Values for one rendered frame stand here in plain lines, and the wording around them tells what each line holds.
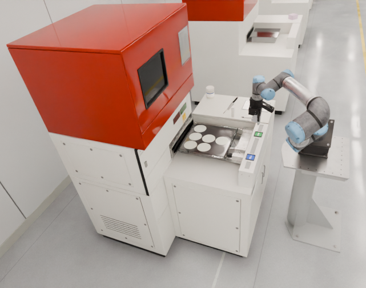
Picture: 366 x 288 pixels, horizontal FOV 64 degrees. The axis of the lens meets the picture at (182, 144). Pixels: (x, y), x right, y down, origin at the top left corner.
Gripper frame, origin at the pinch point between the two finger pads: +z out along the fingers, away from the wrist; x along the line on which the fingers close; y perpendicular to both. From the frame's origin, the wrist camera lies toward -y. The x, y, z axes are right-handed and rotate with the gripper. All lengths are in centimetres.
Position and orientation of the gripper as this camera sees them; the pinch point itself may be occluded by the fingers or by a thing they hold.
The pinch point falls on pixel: (258, 123)
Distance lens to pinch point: 211.7
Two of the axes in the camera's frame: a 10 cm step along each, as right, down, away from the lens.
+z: 1.1, 7.8, 6.2
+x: -3.7, 6.1, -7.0
